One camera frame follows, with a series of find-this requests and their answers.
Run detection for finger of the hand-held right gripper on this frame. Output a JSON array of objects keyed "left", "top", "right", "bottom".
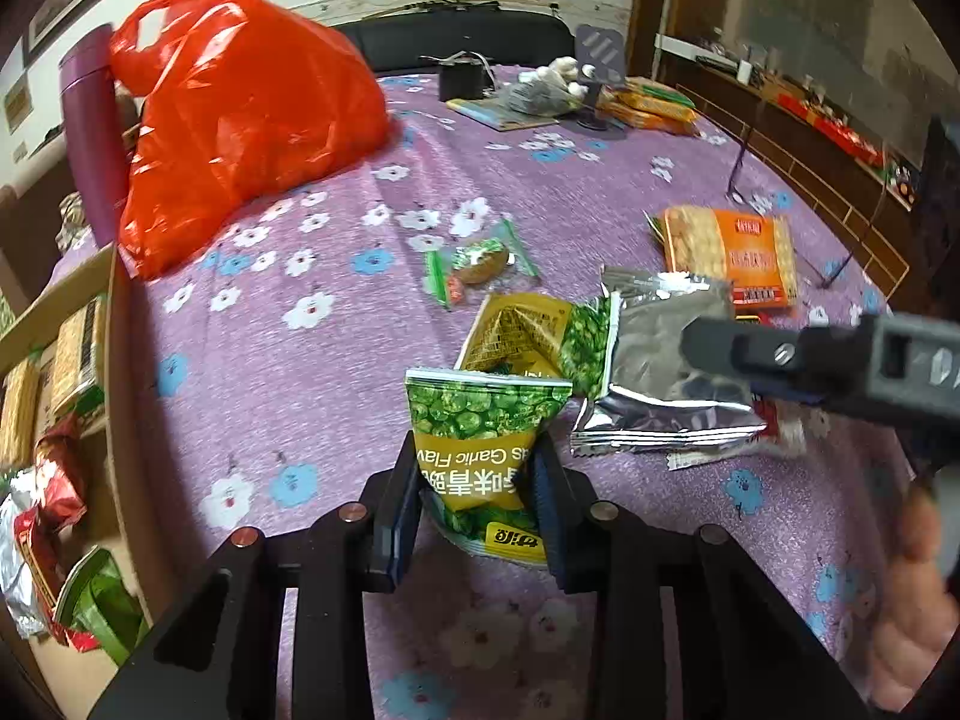
[{"left": 679, "top": 315, "right": 865, "bottom": 411}]

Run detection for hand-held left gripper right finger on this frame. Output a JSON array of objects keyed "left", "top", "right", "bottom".
[{"left": 525, "top": 431, "right": 875, "bottom": 720}]

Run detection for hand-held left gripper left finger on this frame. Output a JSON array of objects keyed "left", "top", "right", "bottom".
[{"left": 88, "top": 427, "right": 425, "bottom": 720}]

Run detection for silver foil snack packet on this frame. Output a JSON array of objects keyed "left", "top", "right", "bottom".
[{"left": 570, "top": 264, "right": 770, "bottom": 458}]

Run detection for green pea snack packet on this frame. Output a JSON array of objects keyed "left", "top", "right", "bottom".
[{"left": 405, "top": 367, "right": 575, "bottom": 567}]

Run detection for cardboard box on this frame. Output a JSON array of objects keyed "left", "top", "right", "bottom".
[{"left": 0, "top": 244, "right": 162, "bottom": 668}]

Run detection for person's right hand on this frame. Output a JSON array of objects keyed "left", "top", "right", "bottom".
[{"left": 868, "top": 476, "right": 959, "bottom": 713}]

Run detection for orange cracker packet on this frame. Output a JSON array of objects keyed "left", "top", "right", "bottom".
[{"left": 664, "top": 206, "right": 797, "bottom": 312}]

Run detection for eyeglasses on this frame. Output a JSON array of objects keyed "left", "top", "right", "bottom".
[{"left": 724, "top": 120, "right": 890, "bottom": 290}]

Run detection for wooden low cabinet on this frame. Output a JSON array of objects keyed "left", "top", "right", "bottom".
[{"left": 652, "top": 30, "right": 931, "bottom": 316}]

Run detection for yellow green pea packet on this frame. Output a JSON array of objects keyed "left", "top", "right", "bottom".
[{"left": 456, "top": 292, "right": 620, "bottom": 398}]

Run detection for red flat box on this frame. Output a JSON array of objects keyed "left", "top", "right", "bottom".
[{"left": 780, "top": 94, "right": 886, "bottom": 166}]

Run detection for green wrapped candy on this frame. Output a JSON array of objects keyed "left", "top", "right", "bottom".
[{"left": 425, "top": 219, "right": 539, "bottom": 310}]

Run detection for yellow cracker packet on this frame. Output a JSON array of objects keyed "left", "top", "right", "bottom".
[
  {"left": 615, "top": 77, "right": 695, "bottom": 110},
  {"left": 600, "top": 97, "right": 702, "bottom": 137}
]

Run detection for white flat box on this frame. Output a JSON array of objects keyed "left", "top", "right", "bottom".
[{"left": 652, "top": 34, "right": 751, "bottom": 70}]

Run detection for clear plastic bag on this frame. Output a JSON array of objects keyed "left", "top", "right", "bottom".
[{"left": 499, "top": 79, "right": 582, "bottom": 117}]

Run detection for white lumpy item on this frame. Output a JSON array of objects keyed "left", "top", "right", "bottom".
[{"left": 521, "top": 56, "right": 590, "bottom": 98}]

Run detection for thin book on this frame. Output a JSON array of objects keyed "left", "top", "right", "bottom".
[{"left": 448, "top": 96, "right": 560, "bottom": 132}]

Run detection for cracker packet green edge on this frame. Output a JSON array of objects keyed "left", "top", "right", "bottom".
[{"left": 49, "top": 296, "right": 106, "bottom": 410}]

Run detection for silver red snack packet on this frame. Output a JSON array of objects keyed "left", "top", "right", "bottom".
[{"left": 0, "top": 491, "right": 76, "bottom": 642}]

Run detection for small black box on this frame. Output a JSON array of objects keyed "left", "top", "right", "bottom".
[{"left": 439, "top": 52, "right": 488, "bottom": 102}]

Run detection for red plastic bag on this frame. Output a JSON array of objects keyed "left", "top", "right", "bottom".
[{"left": 111, "top": 0, "right": 391, "bottom": 282}]

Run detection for black sofa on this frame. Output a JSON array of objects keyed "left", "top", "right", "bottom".
[{"left": 330, "top": 11, "right": 575, "bottom": 76}]

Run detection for brown armchair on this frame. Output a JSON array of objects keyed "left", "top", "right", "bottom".
[{"left": 0, "top": 165, "right": 91, "bottom": 316}]

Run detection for purple thermos bottle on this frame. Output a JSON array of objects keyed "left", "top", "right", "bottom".
[{"left": 60, "top": 24, "right": 132, "bottom": 248}]

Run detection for small wall plaque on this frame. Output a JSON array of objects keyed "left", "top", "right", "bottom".
[{"left": 4, "top": 79, "right": 31, "bottom": 132}]

